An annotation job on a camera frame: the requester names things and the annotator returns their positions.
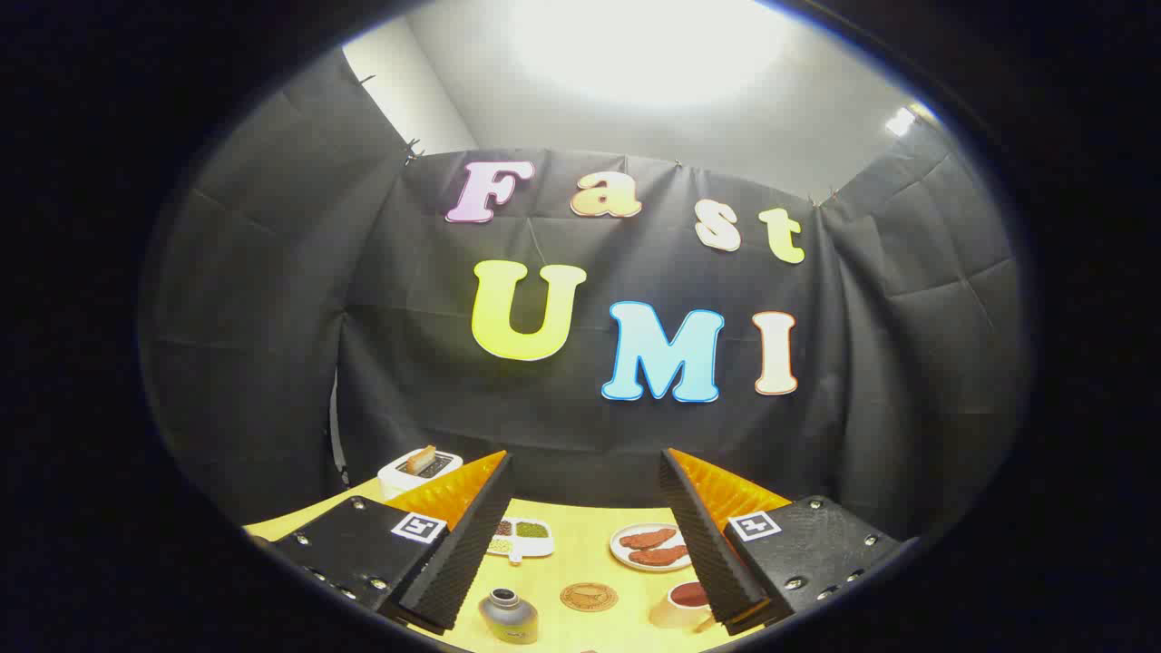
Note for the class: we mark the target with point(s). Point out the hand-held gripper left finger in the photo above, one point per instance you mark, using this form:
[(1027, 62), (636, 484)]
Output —
[(467, 562)]

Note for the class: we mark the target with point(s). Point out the toast slice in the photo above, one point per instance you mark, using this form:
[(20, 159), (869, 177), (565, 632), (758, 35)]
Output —
[(421, 460)]

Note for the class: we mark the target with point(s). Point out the white divided dish of beans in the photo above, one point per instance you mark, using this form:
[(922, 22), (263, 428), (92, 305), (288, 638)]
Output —
[(526, 537)]

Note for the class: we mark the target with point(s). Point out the silver juice bottle green label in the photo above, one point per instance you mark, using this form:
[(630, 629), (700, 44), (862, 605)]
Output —
[(508, 618)]

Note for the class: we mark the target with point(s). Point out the white round plate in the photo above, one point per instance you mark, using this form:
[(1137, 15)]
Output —
[(621, 551)]

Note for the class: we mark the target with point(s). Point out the wooden table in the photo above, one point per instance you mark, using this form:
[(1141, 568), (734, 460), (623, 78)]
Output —
[(580, 544)]

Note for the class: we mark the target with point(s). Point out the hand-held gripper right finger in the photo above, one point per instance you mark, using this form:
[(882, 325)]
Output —
[(703, 544)]

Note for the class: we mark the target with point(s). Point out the white toaster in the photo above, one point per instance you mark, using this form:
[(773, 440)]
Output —
[(399, 481)]

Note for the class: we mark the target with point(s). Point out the brown meat piece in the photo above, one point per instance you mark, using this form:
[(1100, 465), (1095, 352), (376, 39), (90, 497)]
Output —
[(648, 538), (660, 555)]

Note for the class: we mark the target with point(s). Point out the round cork coaster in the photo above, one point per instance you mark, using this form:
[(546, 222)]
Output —
[(589, 597)]

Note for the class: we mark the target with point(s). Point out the black backdrop cloth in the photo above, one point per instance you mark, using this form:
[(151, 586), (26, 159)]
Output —
[(408, 363)]

